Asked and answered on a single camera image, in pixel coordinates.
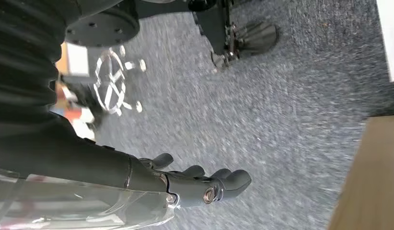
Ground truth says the black stool chrome base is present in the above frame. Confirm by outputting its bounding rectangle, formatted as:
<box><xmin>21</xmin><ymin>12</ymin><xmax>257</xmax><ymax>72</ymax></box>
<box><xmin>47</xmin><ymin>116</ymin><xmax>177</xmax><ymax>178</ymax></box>
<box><xmin>93</xmin><ymin>45</ymin><xmax>147</xmax><ymax>116</ymax></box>

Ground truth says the white flat panel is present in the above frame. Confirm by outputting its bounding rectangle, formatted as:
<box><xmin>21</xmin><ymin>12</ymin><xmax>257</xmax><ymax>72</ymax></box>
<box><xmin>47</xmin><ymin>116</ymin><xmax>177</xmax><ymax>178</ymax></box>
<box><xmin>376</xmin><ymin>0</ymin><xmax>394</xmax><ymax>82</ymax></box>

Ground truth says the black round robot waist plate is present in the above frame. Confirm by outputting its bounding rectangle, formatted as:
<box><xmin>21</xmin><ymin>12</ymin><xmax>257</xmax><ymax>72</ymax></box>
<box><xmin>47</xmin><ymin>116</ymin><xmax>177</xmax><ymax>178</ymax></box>
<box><xmin>65</xmin><ymin>8</ymin><xmax>140</xmax><ymax>48</ymax></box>

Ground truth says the black robot foot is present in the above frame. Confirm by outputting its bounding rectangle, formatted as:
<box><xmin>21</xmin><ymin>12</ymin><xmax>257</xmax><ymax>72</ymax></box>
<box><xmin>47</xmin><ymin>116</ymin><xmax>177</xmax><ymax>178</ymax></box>
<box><xmin>188</xmin><ymin>0</ymin><xmax>280</xmax><ymax>71</ymax></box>

